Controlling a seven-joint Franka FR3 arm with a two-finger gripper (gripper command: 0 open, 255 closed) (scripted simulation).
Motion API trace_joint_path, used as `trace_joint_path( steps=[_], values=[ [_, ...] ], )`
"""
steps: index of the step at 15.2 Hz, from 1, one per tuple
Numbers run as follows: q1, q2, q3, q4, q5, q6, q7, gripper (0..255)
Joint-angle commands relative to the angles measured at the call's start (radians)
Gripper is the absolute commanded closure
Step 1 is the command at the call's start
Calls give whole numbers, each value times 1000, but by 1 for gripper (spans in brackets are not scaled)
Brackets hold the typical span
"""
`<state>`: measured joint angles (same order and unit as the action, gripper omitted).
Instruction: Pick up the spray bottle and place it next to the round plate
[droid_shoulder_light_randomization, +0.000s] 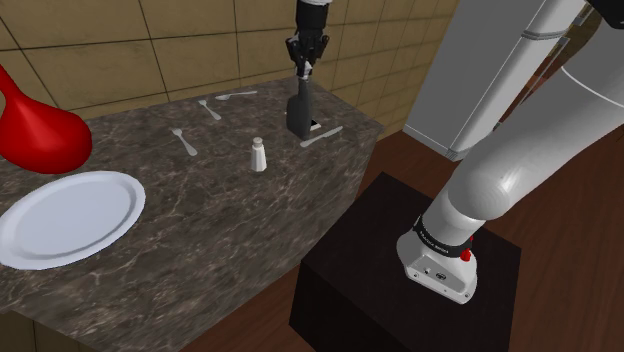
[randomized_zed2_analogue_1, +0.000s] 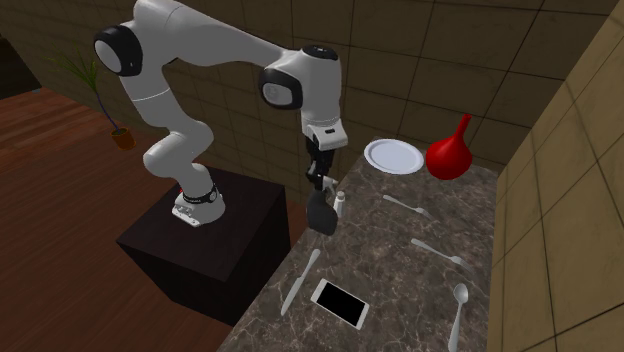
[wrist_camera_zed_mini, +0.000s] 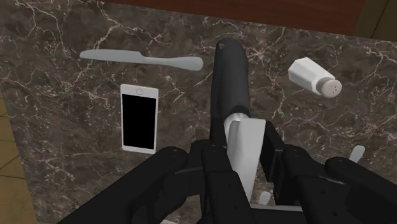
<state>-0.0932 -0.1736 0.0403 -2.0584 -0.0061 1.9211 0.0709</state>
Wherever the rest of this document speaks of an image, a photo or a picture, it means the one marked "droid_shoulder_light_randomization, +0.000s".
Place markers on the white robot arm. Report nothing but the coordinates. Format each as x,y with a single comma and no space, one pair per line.
480,185

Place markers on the black robot stand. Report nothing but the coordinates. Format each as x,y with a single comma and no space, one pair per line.
370,253

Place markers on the grey refrigerator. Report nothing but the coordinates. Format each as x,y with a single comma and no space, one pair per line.
463,73

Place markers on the white plate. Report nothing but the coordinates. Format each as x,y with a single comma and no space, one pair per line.
68,219

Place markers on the white salt shaker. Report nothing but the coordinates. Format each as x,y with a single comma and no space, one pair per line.
258,158

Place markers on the red vase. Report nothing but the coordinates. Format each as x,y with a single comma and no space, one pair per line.
39,136

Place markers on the dark grey bottle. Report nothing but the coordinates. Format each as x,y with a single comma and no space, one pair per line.
299,114

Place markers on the white knife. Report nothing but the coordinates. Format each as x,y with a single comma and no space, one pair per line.
320,137

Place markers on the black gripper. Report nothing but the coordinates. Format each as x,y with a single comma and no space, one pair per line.
311,22

